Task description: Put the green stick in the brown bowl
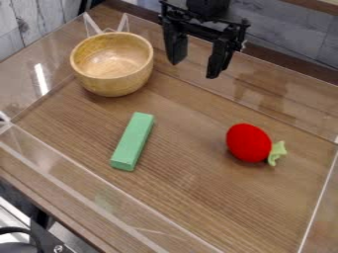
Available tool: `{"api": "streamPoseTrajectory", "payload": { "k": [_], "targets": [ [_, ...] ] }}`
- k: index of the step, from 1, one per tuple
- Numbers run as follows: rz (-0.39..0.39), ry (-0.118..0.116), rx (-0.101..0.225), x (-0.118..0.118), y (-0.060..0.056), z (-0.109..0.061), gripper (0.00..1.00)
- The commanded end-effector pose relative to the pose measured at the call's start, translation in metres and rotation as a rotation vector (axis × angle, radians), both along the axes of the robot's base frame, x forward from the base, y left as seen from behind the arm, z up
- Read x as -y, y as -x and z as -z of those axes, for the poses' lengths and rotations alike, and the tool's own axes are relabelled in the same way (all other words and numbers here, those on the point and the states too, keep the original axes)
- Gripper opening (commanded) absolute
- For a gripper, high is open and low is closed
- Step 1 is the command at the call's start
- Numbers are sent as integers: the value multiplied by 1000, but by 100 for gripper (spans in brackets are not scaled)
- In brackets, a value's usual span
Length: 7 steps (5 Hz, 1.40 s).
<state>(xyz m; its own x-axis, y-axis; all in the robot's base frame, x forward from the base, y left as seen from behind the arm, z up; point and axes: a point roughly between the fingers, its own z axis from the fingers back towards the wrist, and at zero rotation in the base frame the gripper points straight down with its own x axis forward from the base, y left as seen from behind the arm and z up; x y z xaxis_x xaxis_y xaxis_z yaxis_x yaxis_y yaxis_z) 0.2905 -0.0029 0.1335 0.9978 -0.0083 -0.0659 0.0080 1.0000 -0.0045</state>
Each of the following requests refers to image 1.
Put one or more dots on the red plush strawberry toy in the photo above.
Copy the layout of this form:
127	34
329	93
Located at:
252	145

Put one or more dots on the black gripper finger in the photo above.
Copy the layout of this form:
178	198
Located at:
219	58
175	39

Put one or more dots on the black metal bracket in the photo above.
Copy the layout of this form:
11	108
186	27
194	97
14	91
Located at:
52	245

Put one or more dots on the green rectangular stick block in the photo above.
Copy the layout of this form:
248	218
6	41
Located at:
131	144

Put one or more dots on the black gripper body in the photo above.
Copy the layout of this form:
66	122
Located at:
207	19

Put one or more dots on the clear acrylic tray wall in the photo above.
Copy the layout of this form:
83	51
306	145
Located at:
193	199

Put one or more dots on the light wooden bowl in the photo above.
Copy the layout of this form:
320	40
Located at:
113	63

